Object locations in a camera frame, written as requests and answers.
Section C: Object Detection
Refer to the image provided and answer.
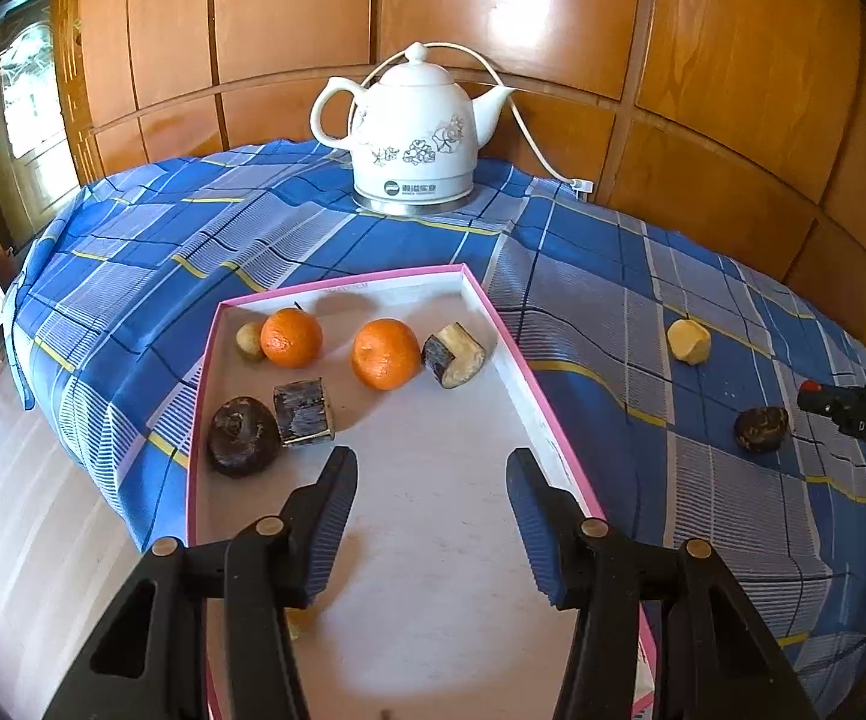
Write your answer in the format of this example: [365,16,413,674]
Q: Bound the small tan round fruit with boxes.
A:
[236,321,267,362]

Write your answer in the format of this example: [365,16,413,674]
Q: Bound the dark square wood block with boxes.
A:
[273,379,336,449]

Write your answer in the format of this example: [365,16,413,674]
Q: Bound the white ceramic electric kettle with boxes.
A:
[310,43,516,200]

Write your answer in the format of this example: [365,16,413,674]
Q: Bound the white power cable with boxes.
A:
[362,43,580,185]

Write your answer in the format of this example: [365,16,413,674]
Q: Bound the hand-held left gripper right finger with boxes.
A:
[506,448,820,720]

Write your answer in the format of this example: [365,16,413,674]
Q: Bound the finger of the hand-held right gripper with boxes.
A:
[796,381,854,421]

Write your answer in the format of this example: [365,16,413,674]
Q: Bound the pink-rimmed white box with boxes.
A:
[185,264,659,720]

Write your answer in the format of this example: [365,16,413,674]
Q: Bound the blue plaid tablecloth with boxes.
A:
[9,136,866,720]

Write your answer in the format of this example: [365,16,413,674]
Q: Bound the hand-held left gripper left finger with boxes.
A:
[41,446,360,720]

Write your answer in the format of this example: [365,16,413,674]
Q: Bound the dark brown water chestnut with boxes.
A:
[206,396,282,479]
[733,406,792,454]

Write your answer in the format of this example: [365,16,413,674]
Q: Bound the orange mandarin with stem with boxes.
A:
[260,304,324,370]

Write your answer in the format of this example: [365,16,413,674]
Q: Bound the pale yellow peeled chunk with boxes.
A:
[666,319,713,367]

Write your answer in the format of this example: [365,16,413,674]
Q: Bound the silver kettle base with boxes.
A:
[350,186,476,214]

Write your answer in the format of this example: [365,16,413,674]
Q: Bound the wooden door with glass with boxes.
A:
[0,0,83,248]

